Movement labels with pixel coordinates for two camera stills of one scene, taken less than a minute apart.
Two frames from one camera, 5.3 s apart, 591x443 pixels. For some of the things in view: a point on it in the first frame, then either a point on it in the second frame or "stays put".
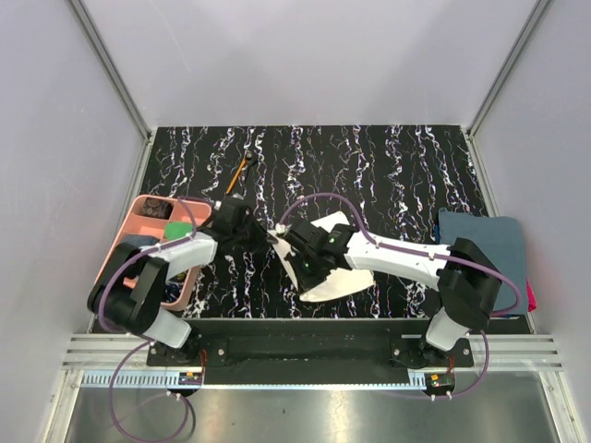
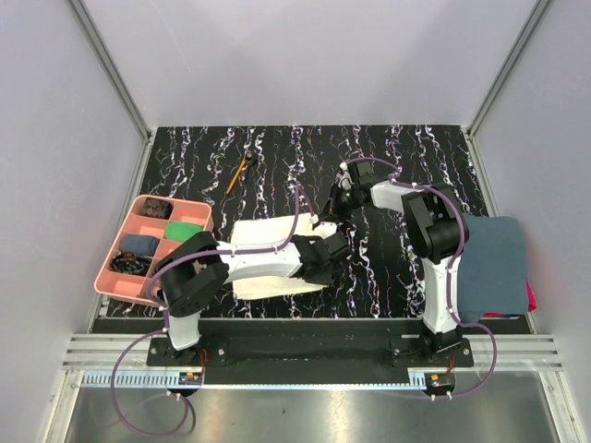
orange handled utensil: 236,175 stays put
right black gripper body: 308,272 to 342,203
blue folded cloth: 500,239 stays put
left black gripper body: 249,235 to 324,278
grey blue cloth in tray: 140,240 stays put
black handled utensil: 251,158 stays put
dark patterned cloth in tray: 160,209 stays put
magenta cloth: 532,304 stays put
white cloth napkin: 342,282 to 300,226
